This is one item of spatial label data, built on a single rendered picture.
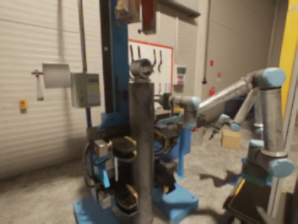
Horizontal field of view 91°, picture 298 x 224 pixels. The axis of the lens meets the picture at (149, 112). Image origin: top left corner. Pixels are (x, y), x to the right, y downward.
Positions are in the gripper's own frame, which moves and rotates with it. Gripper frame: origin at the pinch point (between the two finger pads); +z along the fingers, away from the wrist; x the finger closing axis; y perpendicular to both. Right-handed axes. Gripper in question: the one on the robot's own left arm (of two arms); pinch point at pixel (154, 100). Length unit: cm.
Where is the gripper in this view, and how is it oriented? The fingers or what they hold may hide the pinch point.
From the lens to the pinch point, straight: 117.3
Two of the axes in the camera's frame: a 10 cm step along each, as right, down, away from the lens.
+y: -5.2, 1.7, -8.4
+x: 0.0, 9.8, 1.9
